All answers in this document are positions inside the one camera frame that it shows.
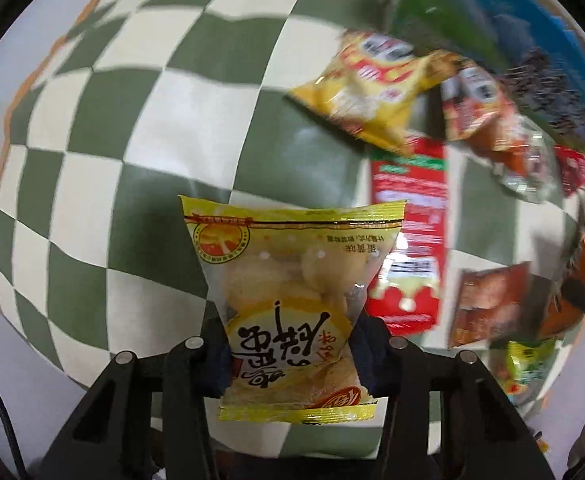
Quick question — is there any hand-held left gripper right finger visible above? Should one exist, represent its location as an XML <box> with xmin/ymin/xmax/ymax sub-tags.
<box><xmin>347</xmin><ymin>312</ymin><xmax>558</xmax><ymax>480</ymax></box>

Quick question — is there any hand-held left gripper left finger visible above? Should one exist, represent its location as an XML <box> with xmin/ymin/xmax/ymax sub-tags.
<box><xmin>37</xmin><ymin>316</ymin><xmax>233</xmax><ymax>480</ymax></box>

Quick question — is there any yellow egg pastry snack packet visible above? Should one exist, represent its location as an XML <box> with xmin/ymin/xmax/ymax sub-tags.
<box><xmin>178</xmin><ymin>194</ymin><xmax>407</xmax><ymax>425</ymax></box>

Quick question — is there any small red snack packet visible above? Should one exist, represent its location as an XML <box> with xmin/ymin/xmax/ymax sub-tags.
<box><xmin>555</xmin><ymin>146</ymin><xmax>585</xmax><ymax>198</ymax></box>

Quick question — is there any blue green milk carton box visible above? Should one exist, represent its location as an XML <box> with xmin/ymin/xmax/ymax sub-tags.
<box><xmin>387</xmin><ymin>0</ymin><xmax>585</xmax><ymax>171</ymax></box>

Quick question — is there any orange brown snack packet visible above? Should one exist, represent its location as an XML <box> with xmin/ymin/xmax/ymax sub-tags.
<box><xmin>537</xmin><ymin>200</ymin><xmax>585</xmax><ymax>341</ymax></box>

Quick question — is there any green yellow snack packet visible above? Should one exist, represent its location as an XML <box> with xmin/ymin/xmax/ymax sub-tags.
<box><xmin>490</xmin><ymin>339</ymin><xmax>558</xmax><ymax>406</ymax></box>

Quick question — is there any brown meat snack packet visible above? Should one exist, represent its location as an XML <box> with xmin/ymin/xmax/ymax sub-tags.
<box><xmin>447</xmin><ymin>261</ymin><xmax>543</xmax><ymax>350</ymax></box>

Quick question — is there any red rectangular snack packet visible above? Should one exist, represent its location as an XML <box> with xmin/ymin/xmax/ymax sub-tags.
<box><xmin>365</xmin><ymin>135</ymin><xmax>448</xmax><ymax>337</ymax></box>

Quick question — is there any red brown clear snack packet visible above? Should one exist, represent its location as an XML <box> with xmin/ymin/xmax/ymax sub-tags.
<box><xmin>440</xmin><ymin>57</ymin><xmax>561</xmax><ymax>203</ymax></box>

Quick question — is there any green white checkered mat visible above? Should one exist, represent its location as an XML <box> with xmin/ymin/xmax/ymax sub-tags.
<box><xmin>0</xmin><ymin>0</ymin><xmax>585</xmax><ymax>461</ymax></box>

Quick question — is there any yellow chip packet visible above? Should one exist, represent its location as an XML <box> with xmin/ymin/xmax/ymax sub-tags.
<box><xmin>286</xmin><ymin>30</ymin><xmax>448</xmax><ymax>156</ymax></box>

